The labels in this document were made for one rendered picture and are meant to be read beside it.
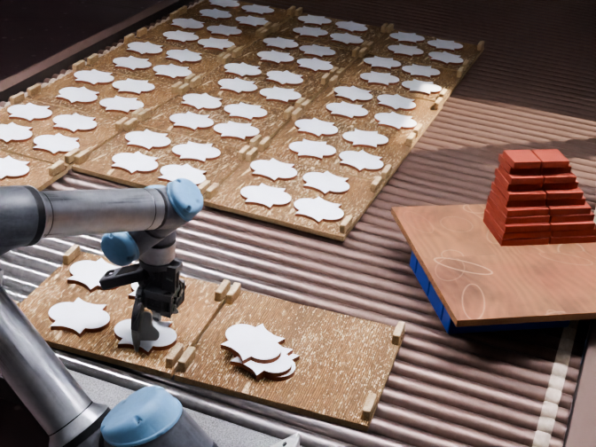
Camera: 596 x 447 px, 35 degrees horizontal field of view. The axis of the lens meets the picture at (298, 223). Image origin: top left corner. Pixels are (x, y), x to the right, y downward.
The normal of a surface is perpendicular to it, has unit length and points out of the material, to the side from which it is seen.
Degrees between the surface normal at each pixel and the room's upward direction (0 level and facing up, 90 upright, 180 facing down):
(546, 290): 0
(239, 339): 0
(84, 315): 0
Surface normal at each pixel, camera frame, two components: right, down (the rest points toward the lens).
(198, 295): 0.07, -0.87
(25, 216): 0.65, -0.03
